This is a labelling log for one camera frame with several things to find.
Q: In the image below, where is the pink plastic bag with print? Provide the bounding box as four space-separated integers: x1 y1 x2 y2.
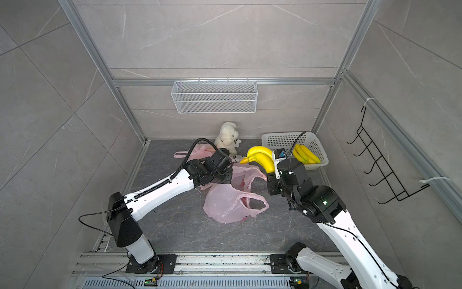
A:
174 143 215 161

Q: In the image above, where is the plain pink plastic bag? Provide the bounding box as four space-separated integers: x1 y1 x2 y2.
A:
203 163 269 223

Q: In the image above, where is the yellow-green banana bunch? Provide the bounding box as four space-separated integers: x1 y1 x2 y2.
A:
239 146 276 173
293 144 321 164

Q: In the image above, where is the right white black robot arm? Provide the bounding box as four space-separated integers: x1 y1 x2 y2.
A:
263 159 413 289

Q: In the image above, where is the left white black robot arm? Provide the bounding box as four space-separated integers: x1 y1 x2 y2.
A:
107 148 233 271

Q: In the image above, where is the white plush toy dog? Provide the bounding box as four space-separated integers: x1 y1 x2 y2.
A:
214 122 241 155

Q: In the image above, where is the white plastic basket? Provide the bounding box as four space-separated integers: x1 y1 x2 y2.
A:
261 132 329 171

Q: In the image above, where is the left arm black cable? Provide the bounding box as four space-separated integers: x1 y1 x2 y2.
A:
78 137 219 237

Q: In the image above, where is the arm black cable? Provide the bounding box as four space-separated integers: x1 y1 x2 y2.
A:
288 131 401 289
78 137 219 237

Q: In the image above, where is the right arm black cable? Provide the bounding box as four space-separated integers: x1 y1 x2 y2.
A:
288 131 401 289

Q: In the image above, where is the black wire hook rack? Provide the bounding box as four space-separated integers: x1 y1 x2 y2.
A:
347 107 430 205

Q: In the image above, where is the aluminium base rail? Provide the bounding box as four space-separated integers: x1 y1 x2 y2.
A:
70 252 376 289

